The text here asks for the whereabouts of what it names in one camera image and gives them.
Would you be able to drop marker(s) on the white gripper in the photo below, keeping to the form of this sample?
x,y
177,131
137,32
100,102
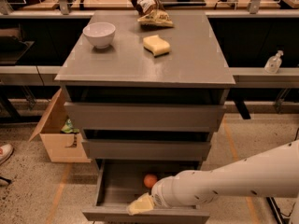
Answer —
x,y
159,194

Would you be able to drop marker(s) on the orange fruit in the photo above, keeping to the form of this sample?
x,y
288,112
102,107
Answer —
x,y
150,180

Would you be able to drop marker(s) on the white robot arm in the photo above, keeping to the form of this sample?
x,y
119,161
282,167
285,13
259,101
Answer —
x,y
273,173

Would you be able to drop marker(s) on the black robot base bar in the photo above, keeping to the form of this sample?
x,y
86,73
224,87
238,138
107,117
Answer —
x,y
276,211

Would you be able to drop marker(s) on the grey bottom drawer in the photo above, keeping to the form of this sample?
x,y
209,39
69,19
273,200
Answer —
x,y
120,182

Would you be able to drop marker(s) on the grey drawer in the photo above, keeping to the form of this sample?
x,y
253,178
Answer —
x,y
120,182
145,109
146,145

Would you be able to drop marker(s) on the grey middle drawer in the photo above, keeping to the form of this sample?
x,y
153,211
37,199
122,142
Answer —
x,y
146,145

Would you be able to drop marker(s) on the grey drawer cabinet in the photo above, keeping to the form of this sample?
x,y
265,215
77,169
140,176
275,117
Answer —
x,y
194,61

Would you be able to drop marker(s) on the grey top drawer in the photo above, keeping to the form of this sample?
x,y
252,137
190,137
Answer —
x,y
145,109

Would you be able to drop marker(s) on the cardboard box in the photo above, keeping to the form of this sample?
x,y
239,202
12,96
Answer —
x,y
60,146

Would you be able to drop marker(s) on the green item in box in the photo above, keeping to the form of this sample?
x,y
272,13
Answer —
x,y
68,127

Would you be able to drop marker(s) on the white sneaker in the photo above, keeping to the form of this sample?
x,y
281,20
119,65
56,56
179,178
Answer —
x,y
5,152

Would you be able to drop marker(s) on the yellow sponge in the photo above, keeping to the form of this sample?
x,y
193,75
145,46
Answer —
x,y
156,45

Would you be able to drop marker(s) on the white bowl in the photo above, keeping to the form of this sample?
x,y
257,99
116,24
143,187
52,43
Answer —
x,y
100,34

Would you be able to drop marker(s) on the crumpled chip bag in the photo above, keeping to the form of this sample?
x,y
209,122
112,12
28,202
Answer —
x,y
152,12

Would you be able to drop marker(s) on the clear sanitizer bottle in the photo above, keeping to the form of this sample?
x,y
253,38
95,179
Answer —
x,y
274,63

